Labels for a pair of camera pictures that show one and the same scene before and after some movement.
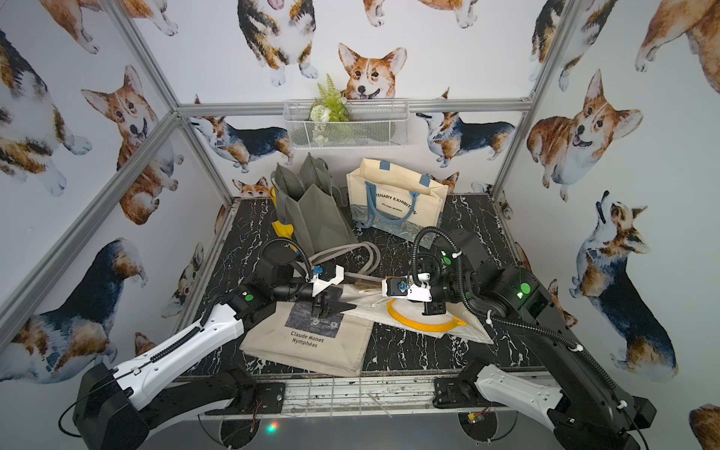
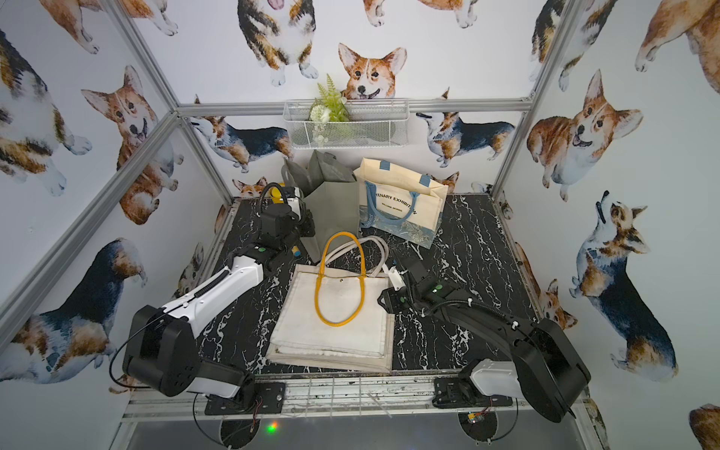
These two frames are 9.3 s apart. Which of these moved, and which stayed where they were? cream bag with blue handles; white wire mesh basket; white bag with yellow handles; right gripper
Moved: right gripper; white bag with yellow handles
Stayed: cream bag with blue handles; white wire mesh basket
